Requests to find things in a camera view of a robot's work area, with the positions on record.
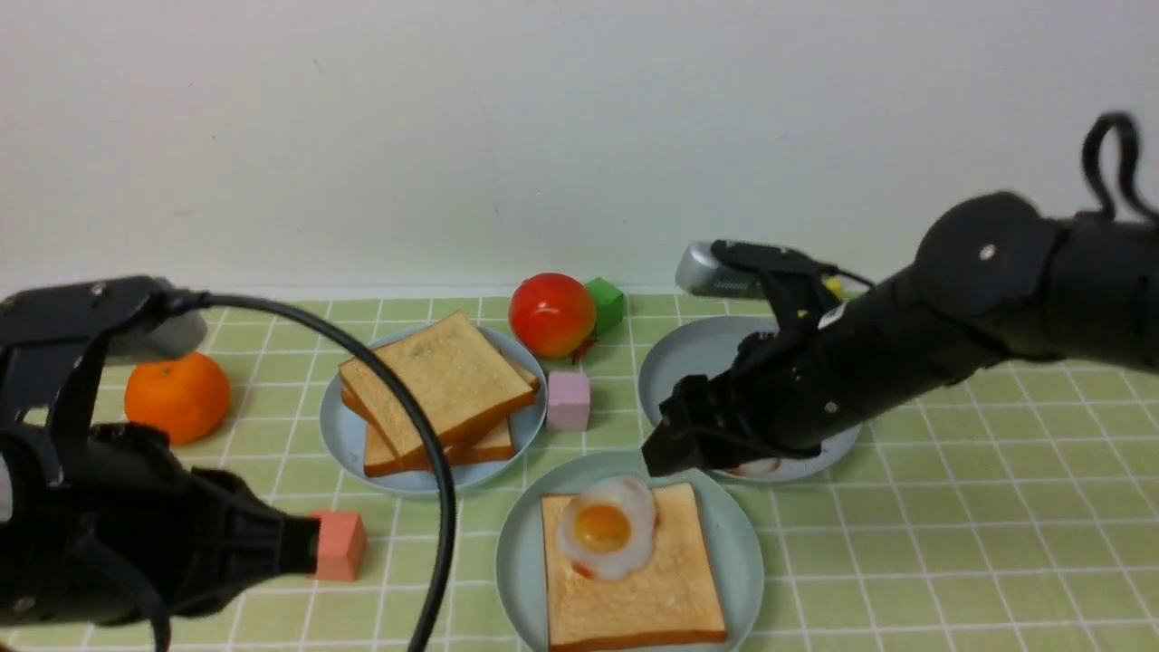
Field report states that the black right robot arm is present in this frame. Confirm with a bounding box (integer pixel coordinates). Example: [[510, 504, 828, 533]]
[[641, 191, 1156, 477]]

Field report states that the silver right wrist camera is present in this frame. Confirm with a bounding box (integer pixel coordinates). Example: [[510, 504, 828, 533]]
[[675, 239, 838, 318]]

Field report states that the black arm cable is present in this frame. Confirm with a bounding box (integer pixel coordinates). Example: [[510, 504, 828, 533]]
[[92, 290, 457, 652], [1083, 111, 1159, 225]]

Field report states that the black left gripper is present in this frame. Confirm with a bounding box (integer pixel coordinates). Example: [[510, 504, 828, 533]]
[[3, 425, 321, 627]]

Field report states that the orange mandarin fruit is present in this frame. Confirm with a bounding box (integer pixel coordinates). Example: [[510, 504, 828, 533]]
[[123, 351, 232, 446]]

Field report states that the fried egg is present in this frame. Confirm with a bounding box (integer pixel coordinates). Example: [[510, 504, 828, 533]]
[[554, 475, 658, 583], [721, 457, 783, 479]]

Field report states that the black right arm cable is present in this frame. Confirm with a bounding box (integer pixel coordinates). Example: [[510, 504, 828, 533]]
[[1083, 111, 1159, 225]]

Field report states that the salmon cube block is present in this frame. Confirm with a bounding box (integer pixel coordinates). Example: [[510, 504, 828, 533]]
[[308, 510, 369, 583]]

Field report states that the green checkered tablecloth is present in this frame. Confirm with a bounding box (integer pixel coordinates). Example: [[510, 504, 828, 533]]
[[0, 288, 1159, 652]]

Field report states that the pink cube block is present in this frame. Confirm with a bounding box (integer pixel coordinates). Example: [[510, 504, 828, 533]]
[[546, 369, 591, 432]]

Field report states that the light blue bread plate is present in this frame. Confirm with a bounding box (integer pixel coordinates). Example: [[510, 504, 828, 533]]
[[318, 323, 548, 498]]

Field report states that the teal empty plate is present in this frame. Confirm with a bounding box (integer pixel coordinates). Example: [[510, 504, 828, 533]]
[[495, 449, 766, 651]]

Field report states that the toast slice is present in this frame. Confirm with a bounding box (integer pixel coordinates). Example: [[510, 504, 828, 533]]
[[338, 352, 545, 477], [363, 418, 516, 477], [338, 312, 538, 477], [541, 484, 727, 651]]

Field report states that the green cube block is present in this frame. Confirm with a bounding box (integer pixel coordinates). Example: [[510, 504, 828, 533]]
[[585, 277, 626, 339]]

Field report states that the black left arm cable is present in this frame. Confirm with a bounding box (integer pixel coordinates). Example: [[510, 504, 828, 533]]
[[92, 290, 457, 652]]

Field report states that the yellow cube block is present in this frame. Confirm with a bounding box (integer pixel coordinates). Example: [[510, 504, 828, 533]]
[[822, 276, 846, 301]]

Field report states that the grey-blue egg plate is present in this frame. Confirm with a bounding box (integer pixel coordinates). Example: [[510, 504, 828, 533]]
[[637, 315, 861, 485]]

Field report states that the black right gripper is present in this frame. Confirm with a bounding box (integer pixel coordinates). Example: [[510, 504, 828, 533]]
[[641, 268, 987, 477]]

